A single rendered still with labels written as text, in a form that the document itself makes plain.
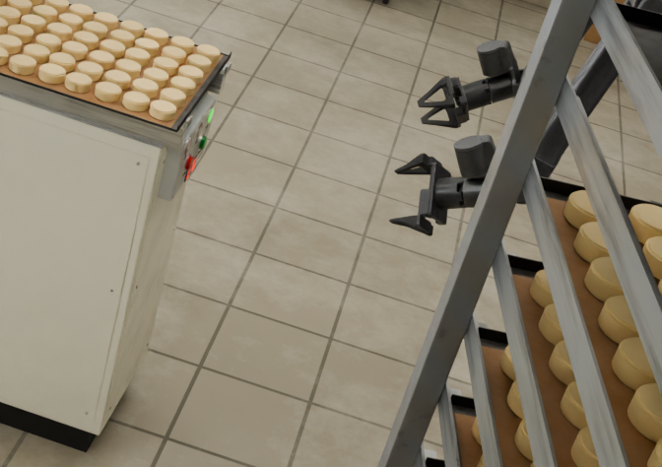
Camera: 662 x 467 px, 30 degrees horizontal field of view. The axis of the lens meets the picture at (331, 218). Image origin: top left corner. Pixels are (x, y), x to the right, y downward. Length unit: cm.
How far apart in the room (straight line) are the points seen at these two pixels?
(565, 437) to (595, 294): 12
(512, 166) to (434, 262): 280
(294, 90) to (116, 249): 233
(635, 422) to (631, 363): 5
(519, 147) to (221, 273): 250
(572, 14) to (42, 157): 158
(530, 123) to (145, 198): 143
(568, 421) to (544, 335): 11
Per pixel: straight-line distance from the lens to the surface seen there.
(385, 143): 459
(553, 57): 113
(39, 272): 266
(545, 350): 113
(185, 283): 353
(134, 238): 253
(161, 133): 241
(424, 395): 131
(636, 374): 95
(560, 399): 107
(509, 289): 115
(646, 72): 95
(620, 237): 92
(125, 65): 251
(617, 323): 99
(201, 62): 260
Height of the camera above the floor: 200
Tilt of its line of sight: 30 degrees down
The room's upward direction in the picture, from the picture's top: 17 degrees clockwise
